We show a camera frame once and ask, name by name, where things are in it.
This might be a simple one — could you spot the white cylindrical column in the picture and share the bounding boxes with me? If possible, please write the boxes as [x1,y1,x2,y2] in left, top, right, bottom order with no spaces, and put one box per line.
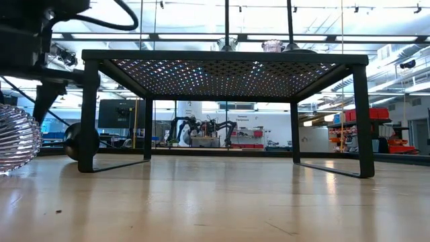
[177,100,203,147]

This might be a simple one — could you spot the black perforated metal riser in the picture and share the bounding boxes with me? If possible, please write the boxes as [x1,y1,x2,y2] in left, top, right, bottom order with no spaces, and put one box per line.
[77,49,376,179]

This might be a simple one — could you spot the small pink glass candle holder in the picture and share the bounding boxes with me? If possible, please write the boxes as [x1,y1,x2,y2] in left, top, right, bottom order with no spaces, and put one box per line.
[261,39,285,53]

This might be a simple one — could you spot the black diagonal frame strut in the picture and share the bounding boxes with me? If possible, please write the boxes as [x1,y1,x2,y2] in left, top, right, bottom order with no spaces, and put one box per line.
[0,76,71,127]

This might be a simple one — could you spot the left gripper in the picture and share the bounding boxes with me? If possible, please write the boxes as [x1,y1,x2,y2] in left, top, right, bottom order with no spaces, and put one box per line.
[0,0,91,126]

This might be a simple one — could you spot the black computer monitor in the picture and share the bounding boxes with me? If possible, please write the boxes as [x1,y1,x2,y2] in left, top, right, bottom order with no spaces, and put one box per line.
[97,99,146,129]

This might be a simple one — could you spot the yellow hanging cord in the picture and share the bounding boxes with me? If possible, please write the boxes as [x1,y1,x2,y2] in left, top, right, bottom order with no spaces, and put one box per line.
[340,0,345,153]

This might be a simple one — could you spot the large pink ribbed glass holder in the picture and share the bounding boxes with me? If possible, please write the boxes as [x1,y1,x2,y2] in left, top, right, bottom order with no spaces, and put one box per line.
[0,103,44,175]

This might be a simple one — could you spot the black table frame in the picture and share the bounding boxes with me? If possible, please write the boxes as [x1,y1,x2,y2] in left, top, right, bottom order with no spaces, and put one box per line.
[33,147,430,166]

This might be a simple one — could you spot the black round ball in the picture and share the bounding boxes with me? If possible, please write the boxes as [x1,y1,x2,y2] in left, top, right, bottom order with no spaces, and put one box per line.
[40,122,101,161]

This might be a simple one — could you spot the yellow vertical pole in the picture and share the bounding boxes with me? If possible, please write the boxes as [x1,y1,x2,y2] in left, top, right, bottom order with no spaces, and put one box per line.
[132,97,140,149]

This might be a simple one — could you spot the black ceiling spotlights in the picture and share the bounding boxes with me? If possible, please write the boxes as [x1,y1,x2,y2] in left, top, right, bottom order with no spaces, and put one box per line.
[50,42,79,67]

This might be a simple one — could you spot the small red parts bins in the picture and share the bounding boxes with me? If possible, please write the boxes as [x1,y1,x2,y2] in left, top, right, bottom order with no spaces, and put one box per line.
[231,130,265,149]

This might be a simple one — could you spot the low red storage bins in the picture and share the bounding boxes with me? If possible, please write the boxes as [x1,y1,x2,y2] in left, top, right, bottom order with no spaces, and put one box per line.
[388,138,417,155]

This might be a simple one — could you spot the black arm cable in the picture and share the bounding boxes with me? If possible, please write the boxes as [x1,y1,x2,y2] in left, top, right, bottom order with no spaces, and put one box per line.
[72,0,140,32]

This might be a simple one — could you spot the large red storage bins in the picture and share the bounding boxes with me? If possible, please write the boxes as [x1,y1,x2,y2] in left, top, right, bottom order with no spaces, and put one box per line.
[345,107,390,122]

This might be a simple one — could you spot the storage shelf rack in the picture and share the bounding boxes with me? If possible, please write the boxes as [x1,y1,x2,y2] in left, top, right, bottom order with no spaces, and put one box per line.
[327,107,419,155]

